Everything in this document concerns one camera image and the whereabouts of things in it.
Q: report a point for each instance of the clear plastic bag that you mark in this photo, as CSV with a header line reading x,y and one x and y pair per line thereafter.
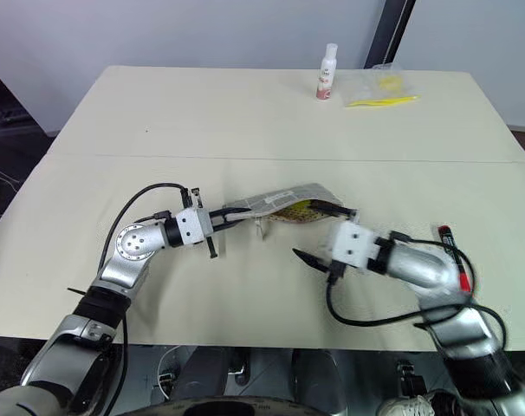
x,y
375,89

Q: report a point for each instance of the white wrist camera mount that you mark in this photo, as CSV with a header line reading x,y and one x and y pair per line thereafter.
x,y
352,245
191,227

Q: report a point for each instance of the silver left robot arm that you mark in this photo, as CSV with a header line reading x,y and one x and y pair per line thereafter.
x,y
132,242

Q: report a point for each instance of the grey grid pouch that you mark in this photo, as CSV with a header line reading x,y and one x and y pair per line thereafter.
x,y
280,201

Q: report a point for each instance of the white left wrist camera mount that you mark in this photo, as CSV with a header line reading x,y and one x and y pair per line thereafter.
x,y
191,227

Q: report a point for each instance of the red marker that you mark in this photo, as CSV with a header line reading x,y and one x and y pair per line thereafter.
x,y
451,247

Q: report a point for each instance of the dark equipment beside table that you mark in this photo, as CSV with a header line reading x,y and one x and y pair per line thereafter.
x,y
7,143

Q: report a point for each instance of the yellow stick in bag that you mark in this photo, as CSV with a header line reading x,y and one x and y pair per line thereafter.
x,y
384,102

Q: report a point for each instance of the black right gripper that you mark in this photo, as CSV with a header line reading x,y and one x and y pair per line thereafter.
x,y
337,272

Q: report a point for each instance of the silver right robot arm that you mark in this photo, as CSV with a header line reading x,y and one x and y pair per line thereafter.
x,y
423,264

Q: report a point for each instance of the yellow coil in bag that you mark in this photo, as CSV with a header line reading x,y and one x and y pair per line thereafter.
x,y
391,82

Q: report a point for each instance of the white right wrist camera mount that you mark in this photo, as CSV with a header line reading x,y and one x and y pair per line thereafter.
x,y
352,245

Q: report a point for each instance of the white pink spray bottle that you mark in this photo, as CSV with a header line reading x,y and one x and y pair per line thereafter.
x,y
326,73

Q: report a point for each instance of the white sneaker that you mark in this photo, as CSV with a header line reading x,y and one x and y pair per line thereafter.
x,y
405,404

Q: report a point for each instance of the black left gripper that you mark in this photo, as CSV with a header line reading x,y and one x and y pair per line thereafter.
x,y
212,247

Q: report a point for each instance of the black upright post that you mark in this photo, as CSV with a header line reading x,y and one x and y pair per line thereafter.
x,y
390,30

